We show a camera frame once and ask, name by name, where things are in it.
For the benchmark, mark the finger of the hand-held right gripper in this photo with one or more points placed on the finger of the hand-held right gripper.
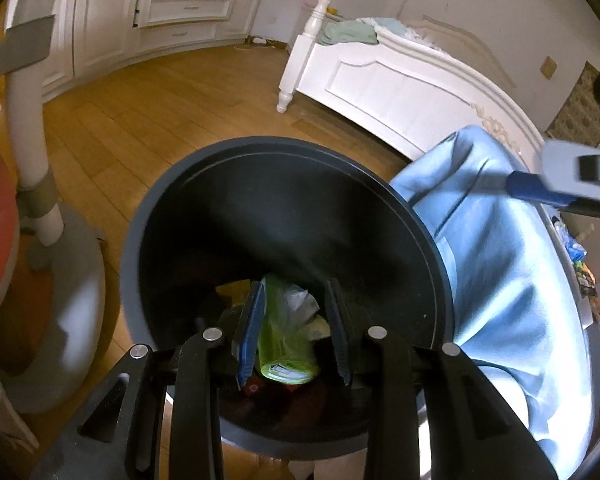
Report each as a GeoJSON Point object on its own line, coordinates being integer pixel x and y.
{"type": "Point", "coordinates": [535, 186]}

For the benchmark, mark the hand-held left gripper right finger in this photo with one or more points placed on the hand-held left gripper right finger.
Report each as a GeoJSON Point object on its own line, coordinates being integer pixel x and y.
{"type": "Point", "coordinates": [340, 330]}

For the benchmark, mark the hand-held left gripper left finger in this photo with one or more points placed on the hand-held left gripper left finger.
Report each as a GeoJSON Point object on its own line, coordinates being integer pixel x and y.
{"type": "Point", "coordinates": [252, 330]}

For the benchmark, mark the lime green packet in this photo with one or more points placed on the lime green packet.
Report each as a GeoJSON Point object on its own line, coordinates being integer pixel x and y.
{"type": "Point", "coordinates": [285, 345]}

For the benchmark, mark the black trash bin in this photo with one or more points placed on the black trash bin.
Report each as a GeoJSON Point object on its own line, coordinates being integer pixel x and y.
{"type": "Point", "coordinates": [260, 210]}

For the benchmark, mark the patterned window blind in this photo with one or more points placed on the patterned window blind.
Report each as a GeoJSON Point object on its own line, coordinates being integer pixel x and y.
{"type": "Point", "coordinates": [582, 107]}

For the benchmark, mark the blue tablecloth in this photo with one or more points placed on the blue tablecloth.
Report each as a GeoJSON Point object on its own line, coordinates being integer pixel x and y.
{"type": "Point", "coordinates": [500, 280]}

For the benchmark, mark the pale green cloth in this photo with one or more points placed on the pale green cloth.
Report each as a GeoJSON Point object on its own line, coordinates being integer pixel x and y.
{"type": "Point", "coordinates": [347, 32]}

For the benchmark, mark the white floor stand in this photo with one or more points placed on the white floor stand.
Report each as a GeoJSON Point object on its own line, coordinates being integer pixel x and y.
{"type": "Point", "coordinates": [30, 135]}

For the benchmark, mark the white wardrobe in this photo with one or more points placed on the white wardrobe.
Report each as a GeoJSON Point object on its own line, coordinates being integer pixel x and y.
{"type": "Point", "coordinates": [130, 25]}

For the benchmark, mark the brown wall tag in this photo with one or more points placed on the brown wall tag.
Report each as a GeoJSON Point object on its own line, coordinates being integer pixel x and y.
{"type": "Point", "coordinates": [549, 67]}

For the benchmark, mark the white bed frame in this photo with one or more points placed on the white bed frame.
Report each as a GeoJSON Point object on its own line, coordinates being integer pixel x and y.
{"type": "Point", "coordinates": [390, 90]}

